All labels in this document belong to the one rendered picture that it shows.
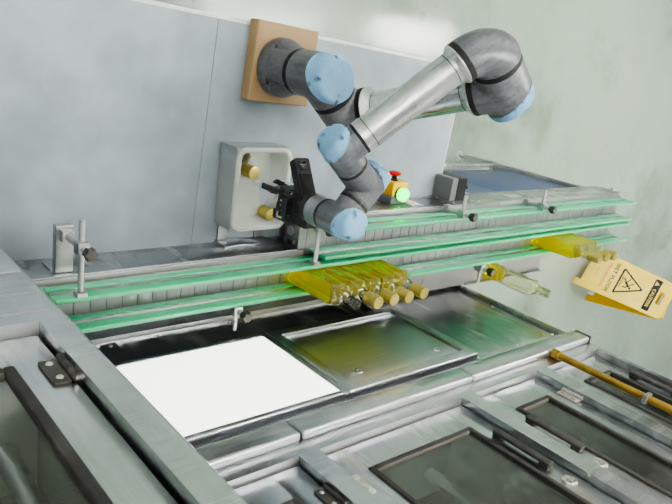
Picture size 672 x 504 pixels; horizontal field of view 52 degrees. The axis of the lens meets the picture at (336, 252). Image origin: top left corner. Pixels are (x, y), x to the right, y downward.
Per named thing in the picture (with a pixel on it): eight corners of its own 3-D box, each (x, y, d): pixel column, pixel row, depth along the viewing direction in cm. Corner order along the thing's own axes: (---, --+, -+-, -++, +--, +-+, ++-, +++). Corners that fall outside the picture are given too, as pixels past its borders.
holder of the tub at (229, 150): (212, 241, 188) (227, 250, 183) (221, 141, 180) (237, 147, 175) (263, 236, 199) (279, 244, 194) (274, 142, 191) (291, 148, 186)
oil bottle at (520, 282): (481, 276, 255) (541, 301, 237) (486, 261, 254) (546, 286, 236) (490, 276, 259) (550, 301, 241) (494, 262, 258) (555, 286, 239)
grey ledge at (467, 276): (348, 292, 225) (371, 305, 217) (352, 267, 223) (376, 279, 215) (518, 262, 287) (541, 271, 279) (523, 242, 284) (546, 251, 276)
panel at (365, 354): (104, 376, 153) (177, 456, 129) (105, 364, 152) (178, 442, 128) (389, 315, 211) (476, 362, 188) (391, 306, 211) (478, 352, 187)
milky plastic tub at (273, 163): (214, 223, 186) (231, 232, 180) (221, 141, 180) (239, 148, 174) (267, 219, 198) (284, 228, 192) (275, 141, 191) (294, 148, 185)
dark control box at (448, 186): (430, 195, 242) (449, 201, 236) (435, 172, 239) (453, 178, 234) (446, 194, 247) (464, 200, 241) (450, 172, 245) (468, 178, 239)
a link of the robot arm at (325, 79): (306, 37, 171) (342, 43, 162) (331, 76, 181) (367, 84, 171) (276, 72, 168) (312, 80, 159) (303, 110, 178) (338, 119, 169)
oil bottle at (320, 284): (286, 281, 193) (335, 309, 178) (288, 262, 191) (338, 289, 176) (302, 278, 197) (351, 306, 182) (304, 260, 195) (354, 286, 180)
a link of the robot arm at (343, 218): (376, 221, 157) (354, 250, 155) (345, 209, 165) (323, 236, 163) (360, 201, 152) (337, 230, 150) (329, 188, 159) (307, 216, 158)
